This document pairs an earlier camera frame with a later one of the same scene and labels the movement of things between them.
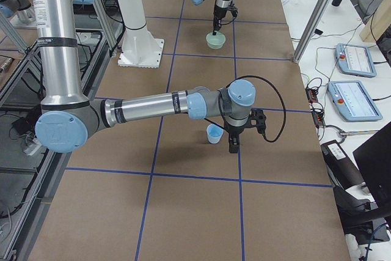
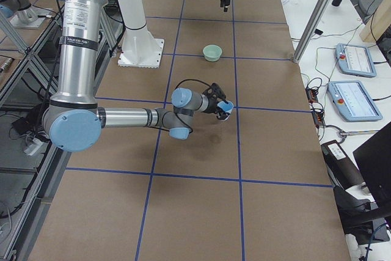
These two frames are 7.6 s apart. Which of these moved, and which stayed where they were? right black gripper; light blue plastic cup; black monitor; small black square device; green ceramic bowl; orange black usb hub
Moved: green ceramic bowl; right black gripper; light blue plastic cup
Stayed: orange black usb hub; black monitor; small black square device
